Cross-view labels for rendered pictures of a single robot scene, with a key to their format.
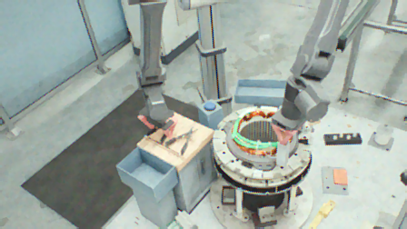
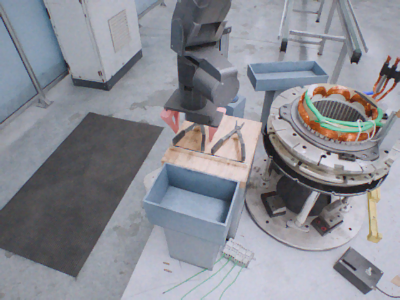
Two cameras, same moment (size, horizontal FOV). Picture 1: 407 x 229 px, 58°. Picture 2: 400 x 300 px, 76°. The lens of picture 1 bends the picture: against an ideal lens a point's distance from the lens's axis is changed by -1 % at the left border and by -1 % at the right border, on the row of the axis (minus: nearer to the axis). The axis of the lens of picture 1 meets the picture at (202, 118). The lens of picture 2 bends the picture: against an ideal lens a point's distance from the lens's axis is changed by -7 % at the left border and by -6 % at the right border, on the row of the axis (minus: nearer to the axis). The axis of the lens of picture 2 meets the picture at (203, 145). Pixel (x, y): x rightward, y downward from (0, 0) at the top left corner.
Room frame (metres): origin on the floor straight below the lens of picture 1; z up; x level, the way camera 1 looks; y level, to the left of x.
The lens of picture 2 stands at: (0.51, 0.31, 1.51)
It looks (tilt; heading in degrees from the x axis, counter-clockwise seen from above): 45 degrees down; 336
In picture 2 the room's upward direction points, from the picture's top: straight up
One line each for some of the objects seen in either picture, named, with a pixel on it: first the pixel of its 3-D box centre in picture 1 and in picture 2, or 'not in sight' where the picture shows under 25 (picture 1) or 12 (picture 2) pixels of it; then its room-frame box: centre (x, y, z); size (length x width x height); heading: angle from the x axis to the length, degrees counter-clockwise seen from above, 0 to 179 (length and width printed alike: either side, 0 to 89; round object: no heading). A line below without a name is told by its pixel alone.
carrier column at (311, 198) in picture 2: (239, 198); (307, 205); (0.75, -0.09, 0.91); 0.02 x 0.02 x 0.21
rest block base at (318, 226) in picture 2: (263, 219); (327, 222); (0.72, -0.17, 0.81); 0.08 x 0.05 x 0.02; 94
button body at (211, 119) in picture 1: (212, 130); (227, 129); (1.10, -0.04, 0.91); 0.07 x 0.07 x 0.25; 30
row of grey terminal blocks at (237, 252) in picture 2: (185, 222); (238, 252); (0.75, 0.10, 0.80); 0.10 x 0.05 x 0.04; 34
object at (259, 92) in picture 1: (266, 114); (280, 104); (1.13, -0.27, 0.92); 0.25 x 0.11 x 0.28; 74
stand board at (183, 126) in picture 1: (175, 139); (215, 143); (0.92, 0.10, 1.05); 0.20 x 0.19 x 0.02; 138
